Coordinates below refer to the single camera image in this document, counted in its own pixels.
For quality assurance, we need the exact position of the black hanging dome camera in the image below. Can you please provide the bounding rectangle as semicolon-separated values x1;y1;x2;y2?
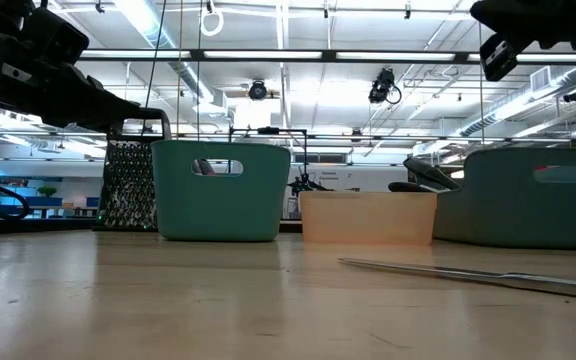
247;79;269;101

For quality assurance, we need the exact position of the metal box grater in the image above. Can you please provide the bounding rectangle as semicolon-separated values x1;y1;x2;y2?
92;107;173;232

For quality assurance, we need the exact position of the black left arm base cable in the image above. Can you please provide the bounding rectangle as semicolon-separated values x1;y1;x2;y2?
0;117;32;221

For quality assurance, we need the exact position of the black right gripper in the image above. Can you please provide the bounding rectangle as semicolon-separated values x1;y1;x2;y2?
470;0;559;82

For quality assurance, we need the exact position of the blue-grey plastic bin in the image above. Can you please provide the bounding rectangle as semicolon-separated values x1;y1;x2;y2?
432;146;576;250

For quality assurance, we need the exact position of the black ladle silver-marked handle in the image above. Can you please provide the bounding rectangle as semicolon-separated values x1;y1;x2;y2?
387;181;437;194

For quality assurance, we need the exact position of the teal plastic bin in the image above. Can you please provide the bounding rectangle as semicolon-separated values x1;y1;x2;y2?
150;139;293;243

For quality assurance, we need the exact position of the orange translucent plastic tray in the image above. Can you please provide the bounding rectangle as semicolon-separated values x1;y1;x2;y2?
299;190;439;247

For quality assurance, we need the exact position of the silver table knife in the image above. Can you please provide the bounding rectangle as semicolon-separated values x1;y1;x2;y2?
337;257;576;303

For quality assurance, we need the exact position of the white hanging ring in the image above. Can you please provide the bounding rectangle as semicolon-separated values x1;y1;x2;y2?
200;9;225;37

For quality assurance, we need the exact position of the white printed sign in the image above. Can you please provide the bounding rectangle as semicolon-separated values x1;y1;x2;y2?
287;164;384;194

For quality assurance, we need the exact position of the black hanging camera with cable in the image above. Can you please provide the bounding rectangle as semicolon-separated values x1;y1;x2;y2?
367;67;402;106

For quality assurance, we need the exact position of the black stand frame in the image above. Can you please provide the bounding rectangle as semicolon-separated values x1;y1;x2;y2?
227;126;310;194

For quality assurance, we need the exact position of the plain black ladle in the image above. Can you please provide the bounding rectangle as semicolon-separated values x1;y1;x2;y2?
401;156;463;192

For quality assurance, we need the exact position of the small black tripod device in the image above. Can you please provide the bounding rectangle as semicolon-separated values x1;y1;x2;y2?
287;172;329;197

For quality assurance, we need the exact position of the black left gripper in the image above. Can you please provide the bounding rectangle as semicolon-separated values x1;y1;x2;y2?
0;7;142;130

